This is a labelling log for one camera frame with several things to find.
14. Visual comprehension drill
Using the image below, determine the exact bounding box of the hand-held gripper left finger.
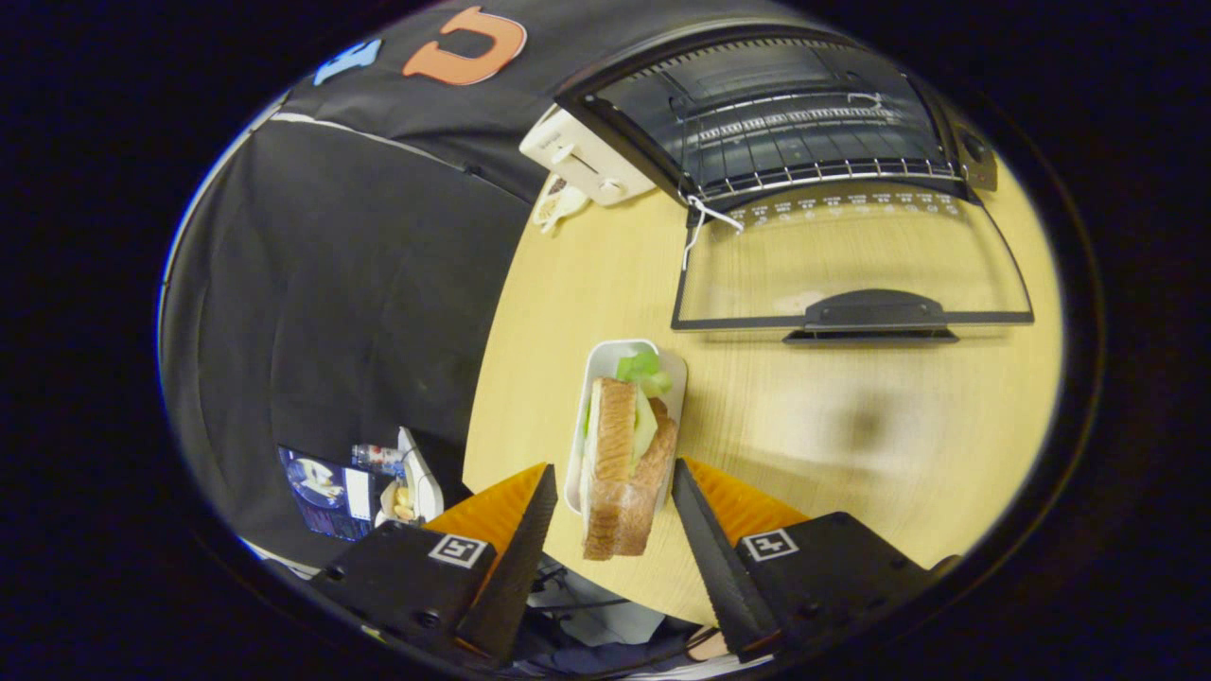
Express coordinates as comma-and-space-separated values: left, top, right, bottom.
312, 463, 559, 665

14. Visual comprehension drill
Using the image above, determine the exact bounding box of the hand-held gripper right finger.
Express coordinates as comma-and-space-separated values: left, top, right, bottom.
670, 457, 961, 663

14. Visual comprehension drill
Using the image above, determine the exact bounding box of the toast sandwich with lettuce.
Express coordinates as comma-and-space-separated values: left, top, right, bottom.
580, 352, 680, 561

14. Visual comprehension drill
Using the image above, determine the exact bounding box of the black toaster oven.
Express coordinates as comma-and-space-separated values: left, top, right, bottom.
556, 24, 1035, 343

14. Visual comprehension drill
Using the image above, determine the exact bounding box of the white open food box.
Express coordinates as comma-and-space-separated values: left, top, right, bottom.
377, 426, 446, 529

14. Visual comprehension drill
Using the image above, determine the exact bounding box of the white pop-up toaster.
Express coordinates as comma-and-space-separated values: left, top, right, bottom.
518, 104, 657, 207

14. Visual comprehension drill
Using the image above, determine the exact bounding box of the blue printed panel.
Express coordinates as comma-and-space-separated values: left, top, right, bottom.
277, 446, 379, 542

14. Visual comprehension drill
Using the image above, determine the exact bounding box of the white rectangular tray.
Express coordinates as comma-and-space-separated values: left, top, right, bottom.
565, 339, 689, 516

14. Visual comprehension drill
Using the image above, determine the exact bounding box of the small white dish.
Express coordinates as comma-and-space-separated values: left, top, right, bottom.
532, 175, 589, 235

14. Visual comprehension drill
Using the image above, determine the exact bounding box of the white cord on oven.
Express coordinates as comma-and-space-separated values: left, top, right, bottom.
681, 194, 746, 272

